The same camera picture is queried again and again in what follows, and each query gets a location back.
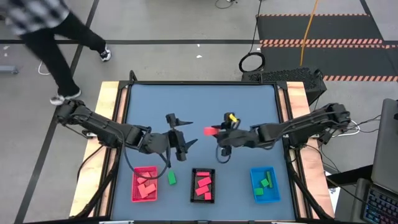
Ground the black cable loop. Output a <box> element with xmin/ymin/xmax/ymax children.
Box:
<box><xmin>214</xmin><ymin>0</ymin><xmax>239</xmax><ymax>9</ymax></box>

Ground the yellow cable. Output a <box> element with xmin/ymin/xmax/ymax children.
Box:
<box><xmin>299</xmin><ymin>0</ymin><xmax>320</xmax><ymax>67</ymax></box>

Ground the grey floor object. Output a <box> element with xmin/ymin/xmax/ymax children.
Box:
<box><xmin>0</xmin><ymin>65</ymin><xmax>19</xmax><ymax>75</ymax></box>

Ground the coiled black cable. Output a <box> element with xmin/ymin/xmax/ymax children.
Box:
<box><xmin>238</xmin><ymin>0</ymin><xmax>267</xmax><ymax>74</ymax></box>

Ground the black laptop with lit keyboard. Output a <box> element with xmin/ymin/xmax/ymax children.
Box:
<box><xmin>350</xmin><ymin>177</ymin><xmax>398</xmax><ymax>224</ymax></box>

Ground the red plastic basket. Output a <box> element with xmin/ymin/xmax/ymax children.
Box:
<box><xmin>131</xmin><ymin>166</ymin><xmax>159</xmax><ymax>203</ymax></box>

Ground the white cable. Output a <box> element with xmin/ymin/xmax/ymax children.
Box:
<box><xmin>37</xmin><ymin>60</ymin><xmax>50</xmax><ymax>76</ymax></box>

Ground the person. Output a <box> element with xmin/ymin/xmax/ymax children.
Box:
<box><xmin>0</xmin><ymin>0</ymin><xmax>112</xmax><ymax>106</ymax></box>

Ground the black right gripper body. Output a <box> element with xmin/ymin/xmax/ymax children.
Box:
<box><xmin>216</xmin><ymin>112</ymin><xmax>261</xmax><ymax>157</ymax></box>

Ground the grey laptop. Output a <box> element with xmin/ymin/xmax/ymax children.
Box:
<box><xmin>371</xmin><ymin>98</ymin><xmax>398</xmax><ymax>195</ymax></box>

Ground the black perforated computer tower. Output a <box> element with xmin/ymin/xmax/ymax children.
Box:
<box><xmin>241</xmin><ymin>67</ymin><xmax>328</xmax><ymax>105</ymax></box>

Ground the black braided cable bundle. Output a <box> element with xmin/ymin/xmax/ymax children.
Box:
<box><xmin>73</xmin><ymin>149</ymin><xmax>122</xmax><ymax>220</ymax></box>
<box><xmin>283</xmin><ymin>149</ymin><xmax>335</xmax><ymax>220</ymax></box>

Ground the blue plastic basket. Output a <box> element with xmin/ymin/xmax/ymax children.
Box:
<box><xmin>250</xmin><ymin>166</ymin><xmax>281</xmax><ymax>204</ymax></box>

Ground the black table frame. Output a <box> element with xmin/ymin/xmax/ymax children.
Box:
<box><xmin>107</xmin><ymin>70</ymin><xmax>312</xmax><ymax>222</ymax></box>

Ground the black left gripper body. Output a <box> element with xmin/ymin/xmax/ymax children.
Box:
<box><xmin>146</xmin><ymin>113</ymin><xmax>187</xmax><ymax>162</ymax></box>

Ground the black stand base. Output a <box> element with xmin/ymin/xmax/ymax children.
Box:
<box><xmin>325</xmin><ymin>164</ymin><xmax>374</xmax><ymax>187</ymax></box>

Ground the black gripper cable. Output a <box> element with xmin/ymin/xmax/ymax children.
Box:
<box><xmin>123</xmin><ymin>141</ymin><xmax>171</xmax><ymax>180</ymax></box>

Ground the blue table mat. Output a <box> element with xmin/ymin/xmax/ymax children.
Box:
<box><xmin>111</xmin><ymin>83</ymin><xmax>296</xmax><ymax>221</ymax></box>

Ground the black plastic basket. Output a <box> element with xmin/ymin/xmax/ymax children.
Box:
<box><xmin>189</xmin><ymin>167</ymin><xmax>216</xmax><ymax>204</ymax></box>

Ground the black mat with striped edge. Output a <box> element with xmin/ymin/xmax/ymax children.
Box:
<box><xmin>260</xmin><ymin>43</ymin><xmax>398</xmax><ymax>83</ymax></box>
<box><xmin>256</xmin><ymin>13</ymin><xmax>384</xmax><ymax>45</ymax></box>

